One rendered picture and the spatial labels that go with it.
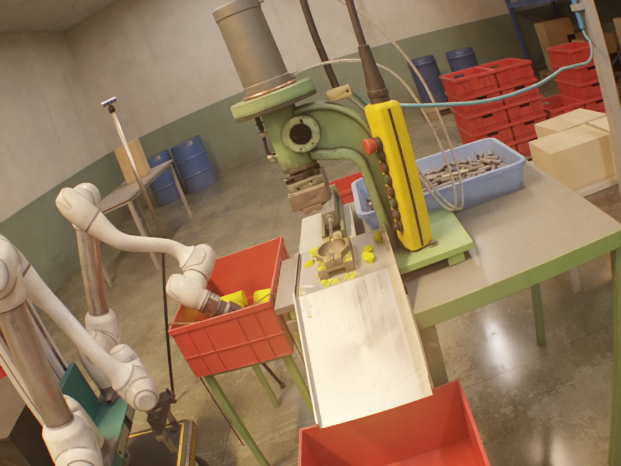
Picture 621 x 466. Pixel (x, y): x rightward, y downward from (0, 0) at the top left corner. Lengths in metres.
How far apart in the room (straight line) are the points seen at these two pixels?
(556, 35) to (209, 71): 6.36
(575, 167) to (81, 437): 2.37
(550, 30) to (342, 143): 7.83
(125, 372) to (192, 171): 7.68
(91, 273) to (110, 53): 8.43
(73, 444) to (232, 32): 1.18
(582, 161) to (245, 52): 1.82
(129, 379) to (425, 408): 0.79
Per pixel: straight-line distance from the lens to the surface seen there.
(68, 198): 1.93
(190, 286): 1.97
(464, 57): 7.91
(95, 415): 2.10
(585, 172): 2.62
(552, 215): 1.43
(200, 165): 9.02
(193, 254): 2.05
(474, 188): 1.59
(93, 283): 2.16
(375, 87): 1.25
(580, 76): 4.87
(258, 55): 1.25
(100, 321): 2.20
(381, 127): 1.24
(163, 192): 9.24
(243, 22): 1.26
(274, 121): 1.28
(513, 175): 1.62
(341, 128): 1.30
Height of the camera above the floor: 1.54
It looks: 19 degrees down
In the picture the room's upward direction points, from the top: 22 degrees counter-clockwise
